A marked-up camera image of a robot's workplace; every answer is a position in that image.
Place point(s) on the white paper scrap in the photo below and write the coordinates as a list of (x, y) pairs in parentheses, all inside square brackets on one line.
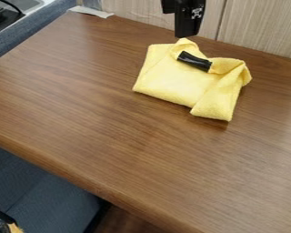
[(91, 11)]

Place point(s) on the yellow cloth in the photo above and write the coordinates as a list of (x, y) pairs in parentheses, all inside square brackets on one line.
[(180, 80)]

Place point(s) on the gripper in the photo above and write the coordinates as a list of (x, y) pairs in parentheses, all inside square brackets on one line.
[(168, 6)]

